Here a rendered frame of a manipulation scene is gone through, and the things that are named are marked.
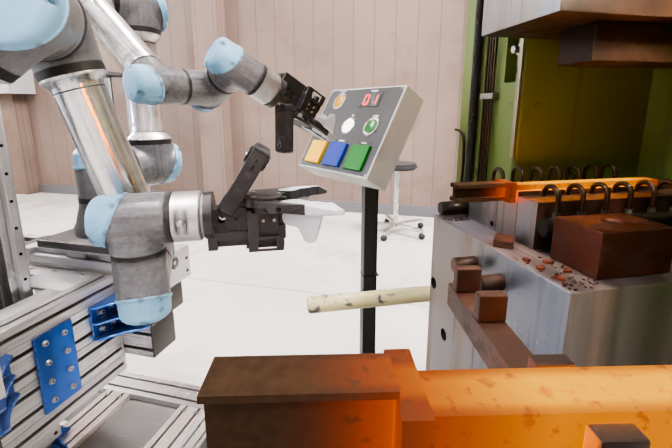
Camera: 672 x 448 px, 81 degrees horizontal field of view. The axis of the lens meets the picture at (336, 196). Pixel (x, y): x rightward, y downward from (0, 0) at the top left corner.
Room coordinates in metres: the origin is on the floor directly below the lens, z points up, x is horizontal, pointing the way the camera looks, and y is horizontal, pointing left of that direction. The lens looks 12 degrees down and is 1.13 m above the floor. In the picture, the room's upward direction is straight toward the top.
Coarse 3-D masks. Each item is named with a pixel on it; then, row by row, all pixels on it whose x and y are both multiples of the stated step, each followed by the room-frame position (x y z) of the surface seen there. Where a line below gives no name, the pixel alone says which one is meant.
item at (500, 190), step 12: (504, 180) 0.67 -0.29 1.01; (564, 180) 0.70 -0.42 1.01; (576, 180) 0.70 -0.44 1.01; (588, 180) 0.70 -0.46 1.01; (600, 180) 0.70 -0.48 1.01; (612, 180) 0.70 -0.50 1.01; (624, 180) 0.70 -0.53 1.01; (636, 180) 0.71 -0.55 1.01; (456, 192) 0.64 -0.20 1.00; (468, 192) 0.65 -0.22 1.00; (480, 192) 0.65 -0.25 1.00; (492, 192) 0.66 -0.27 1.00; (504, 192) 0.66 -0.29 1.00
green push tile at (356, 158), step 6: (354, 144) 1.10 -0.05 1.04; (354, 150) 1.08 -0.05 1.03; (360, 150) 1.06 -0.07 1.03; (366, 150) 1.05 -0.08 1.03; (348, 156) 1.09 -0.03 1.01; (354, 156) 1.07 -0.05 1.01; (360, 156) 1.05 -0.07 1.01; (366, 156) 1.04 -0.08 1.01; (348, 162) 1.07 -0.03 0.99; (354, 162) 1.06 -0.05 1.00; (360, 162) 1.04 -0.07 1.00; (348, 168) 1.06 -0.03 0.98; (354, 168) 1.04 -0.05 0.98; (360, 168) 1.03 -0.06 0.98
